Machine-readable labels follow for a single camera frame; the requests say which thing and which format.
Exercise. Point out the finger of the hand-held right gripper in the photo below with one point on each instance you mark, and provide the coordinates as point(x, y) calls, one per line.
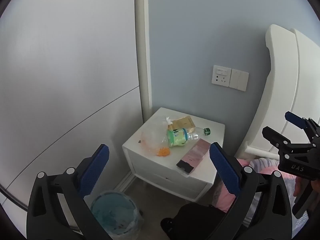
point(295, 118)
point(275, 137)

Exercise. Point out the white light switch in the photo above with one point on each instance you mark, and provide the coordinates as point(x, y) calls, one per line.
point(238, 80)

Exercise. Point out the gold cardboard box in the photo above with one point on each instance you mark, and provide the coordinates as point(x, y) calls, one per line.
point(183, 123)

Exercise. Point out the orange peel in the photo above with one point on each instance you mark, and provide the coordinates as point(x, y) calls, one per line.
point(163, 152)

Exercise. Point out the person's black clothing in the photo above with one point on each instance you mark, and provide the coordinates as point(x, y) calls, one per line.
point(197, 220)

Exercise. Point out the white bed headboard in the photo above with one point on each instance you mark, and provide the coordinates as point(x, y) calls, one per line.
point(282, 80)

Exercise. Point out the white nightstand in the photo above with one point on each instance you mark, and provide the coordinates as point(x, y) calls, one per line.
point(160, 165)

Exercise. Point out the pink patterned blanket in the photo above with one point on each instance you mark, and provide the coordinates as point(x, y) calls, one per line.
point(265, 166)

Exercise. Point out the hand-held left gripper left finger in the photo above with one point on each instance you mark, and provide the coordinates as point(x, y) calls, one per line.
point(95, 170)

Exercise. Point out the clear plastic bag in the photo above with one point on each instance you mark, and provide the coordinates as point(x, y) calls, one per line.
point(152, 137)

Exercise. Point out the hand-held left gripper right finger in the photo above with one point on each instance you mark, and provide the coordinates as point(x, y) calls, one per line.
point(225, 170)

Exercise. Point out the white door frame trim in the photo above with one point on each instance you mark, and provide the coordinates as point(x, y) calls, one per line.
point(142, 55)

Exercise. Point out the pink rectangular box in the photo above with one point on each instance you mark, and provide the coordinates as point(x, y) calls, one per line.
point(193, 156)

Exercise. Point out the plastic bottle green label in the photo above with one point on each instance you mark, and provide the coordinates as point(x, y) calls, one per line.
point(178, 137)

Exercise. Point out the blue trash bin with liner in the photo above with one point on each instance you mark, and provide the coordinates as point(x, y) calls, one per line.
point(112, 212)

